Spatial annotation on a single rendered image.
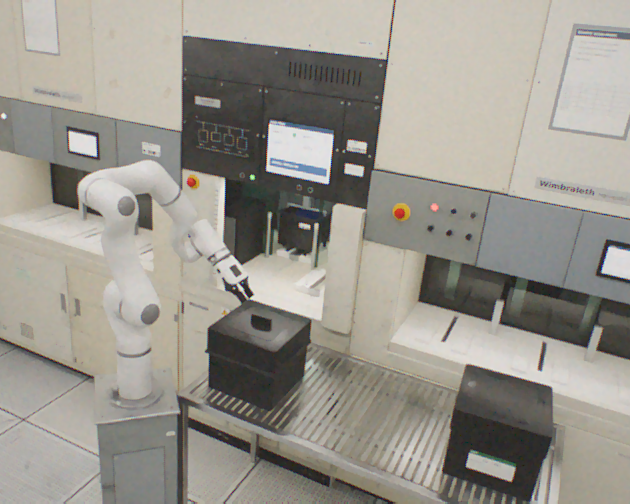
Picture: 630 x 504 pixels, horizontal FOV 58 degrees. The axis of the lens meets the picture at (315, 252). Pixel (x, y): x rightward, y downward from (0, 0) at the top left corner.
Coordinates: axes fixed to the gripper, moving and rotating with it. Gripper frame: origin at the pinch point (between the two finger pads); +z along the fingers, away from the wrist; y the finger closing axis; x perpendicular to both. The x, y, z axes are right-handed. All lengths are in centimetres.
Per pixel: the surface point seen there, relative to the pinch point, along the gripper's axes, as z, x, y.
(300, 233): -11, 22, 90
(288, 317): 16.2, -2.9, 9.7
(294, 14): -74, -62, 39
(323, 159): -26, -38, 39
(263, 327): 13.5, -0.4, -2.3
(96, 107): -111, 42, 37
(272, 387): 32.1, 2.4, -13.2
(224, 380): 21.3, 19.3, -13.8
